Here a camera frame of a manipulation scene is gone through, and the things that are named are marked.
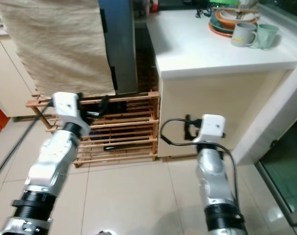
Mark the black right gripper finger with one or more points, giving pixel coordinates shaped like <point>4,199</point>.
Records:
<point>189,125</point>

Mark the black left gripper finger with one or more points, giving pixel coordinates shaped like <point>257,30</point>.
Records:
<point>104,105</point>
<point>84,104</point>

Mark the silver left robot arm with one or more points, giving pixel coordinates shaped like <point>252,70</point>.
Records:
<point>50,166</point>

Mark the wooden slatted rack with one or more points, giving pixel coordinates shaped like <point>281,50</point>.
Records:
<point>143,94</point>

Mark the beige cloth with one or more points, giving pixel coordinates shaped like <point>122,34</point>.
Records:
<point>60,44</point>

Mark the white counter cabinet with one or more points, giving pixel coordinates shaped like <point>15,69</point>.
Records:
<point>207,54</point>

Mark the cream kitchen cabinet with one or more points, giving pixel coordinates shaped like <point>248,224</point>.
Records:
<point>9,73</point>

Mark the sliding glass door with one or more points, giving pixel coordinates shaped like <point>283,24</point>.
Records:
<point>285,171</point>

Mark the orange plate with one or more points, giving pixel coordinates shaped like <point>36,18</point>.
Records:
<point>217,32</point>

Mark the grey mug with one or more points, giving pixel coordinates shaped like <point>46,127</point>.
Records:
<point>242,35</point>

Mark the teal plate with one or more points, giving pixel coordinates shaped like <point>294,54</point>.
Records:
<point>216,23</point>

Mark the orange bowl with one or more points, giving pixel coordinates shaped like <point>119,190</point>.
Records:
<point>226,20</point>

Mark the green mug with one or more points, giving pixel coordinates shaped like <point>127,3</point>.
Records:
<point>267,36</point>

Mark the white bowl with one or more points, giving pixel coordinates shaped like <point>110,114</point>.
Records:
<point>236,14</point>

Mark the black countertop appliance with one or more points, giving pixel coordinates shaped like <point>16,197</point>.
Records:
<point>182,4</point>

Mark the green plastic container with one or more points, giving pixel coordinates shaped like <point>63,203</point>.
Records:
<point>224,3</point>

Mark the wooden chopstick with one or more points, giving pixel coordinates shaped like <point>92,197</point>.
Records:
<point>248,9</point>

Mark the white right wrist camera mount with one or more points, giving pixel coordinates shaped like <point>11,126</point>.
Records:
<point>212,127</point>

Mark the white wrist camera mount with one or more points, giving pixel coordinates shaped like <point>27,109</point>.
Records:
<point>212,127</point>
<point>67,106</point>

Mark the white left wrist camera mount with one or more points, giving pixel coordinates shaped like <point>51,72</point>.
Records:
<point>67,106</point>

